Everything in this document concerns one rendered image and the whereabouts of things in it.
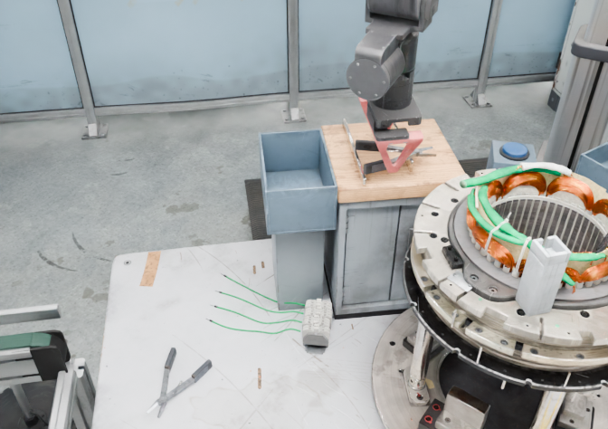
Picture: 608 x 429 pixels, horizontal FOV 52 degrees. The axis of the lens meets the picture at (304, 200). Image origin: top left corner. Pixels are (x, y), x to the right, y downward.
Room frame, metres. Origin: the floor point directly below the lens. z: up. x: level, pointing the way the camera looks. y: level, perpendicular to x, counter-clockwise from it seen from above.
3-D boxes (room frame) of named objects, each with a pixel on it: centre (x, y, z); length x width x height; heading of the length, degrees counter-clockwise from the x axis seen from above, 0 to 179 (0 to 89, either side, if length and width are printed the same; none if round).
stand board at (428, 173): (0.84, -0.14, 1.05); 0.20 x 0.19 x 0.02; 97
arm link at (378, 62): (0.75, -0.11, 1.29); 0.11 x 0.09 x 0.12; 152
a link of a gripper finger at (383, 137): (0.76, -0.13, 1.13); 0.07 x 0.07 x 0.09; 8
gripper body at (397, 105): (0.79, -0.12, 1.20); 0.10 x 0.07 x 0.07; 8
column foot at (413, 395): (0.58, -0.17, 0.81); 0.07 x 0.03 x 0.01; 3
